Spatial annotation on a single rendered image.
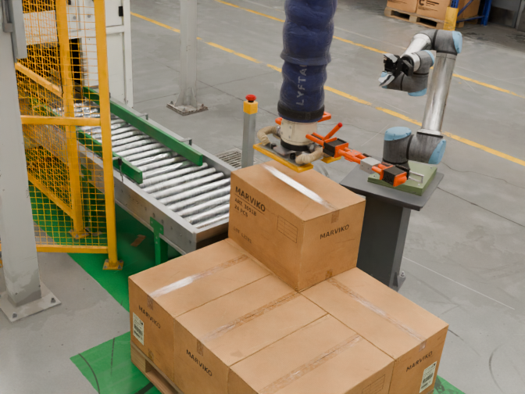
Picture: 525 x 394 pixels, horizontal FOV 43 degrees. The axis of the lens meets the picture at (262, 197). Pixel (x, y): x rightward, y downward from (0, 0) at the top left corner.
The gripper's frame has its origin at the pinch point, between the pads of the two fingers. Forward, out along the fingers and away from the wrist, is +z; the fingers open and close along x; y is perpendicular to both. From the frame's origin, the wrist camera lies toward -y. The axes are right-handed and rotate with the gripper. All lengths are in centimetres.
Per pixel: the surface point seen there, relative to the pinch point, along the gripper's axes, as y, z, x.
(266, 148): 36, 36, -44
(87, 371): 61, 126, -157
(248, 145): 117, -22, -86
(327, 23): 15.9, 22.8, 20.9
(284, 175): 37, 21, -63
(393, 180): -35, 26, -34
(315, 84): 17.0, 25.7, -6.8
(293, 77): 24.1, 33.0, -4.3
